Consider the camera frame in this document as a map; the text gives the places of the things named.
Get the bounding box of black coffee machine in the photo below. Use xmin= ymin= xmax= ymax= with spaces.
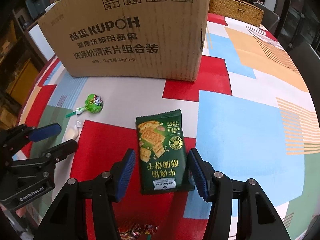
xmin=25 ymin=0 xmax=50 ymax=20

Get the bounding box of dark green cracker packet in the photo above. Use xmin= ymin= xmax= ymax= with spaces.
xmin=136 ymin=109 xmax=195 ymax=194

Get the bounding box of colourful patchwork tablecloth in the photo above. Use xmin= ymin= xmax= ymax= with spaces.
xmin=20 ymin=15 xmax=319 ymax=239

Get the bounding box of brown cardboard box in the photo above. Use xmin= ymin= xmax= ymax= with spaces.
xmin=39 ymin=0 xmax=209 ymax=81

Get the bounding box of dark chair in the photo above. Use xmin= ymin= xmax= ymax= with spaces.
xmin=254 ymin=3 xmax=280 ymax=34
xmin=289 ymin=42 xmax=319 ymax=100

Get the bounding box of red gold candy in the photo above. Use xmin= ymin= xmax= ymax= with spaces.
xmin=120 ymin=224 xmax=159 ymax=240

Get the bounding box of dark chair right far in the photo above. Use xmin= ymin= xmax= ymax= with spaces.
xmin=254 ymin=3 xmax=280 ymax=34

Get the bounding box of dark chair right near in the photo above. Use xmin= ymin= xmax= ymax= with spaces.
xmin=289 ymin=42 xmax=319 ymax=100

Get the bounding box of green lollipop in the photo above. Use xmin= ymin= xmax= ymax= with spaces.
xmin=66 ymin=94 xmax=103 ymax=118

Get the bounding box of white candy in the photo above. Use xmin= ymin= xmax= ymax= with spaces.
xmin=64 ymin=121 xmax=83 ymax=141

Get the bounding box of woven wicker basket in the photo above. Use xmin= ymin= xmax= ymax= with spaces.
xmin=209 ymin=0 xmax=264 ymax=27

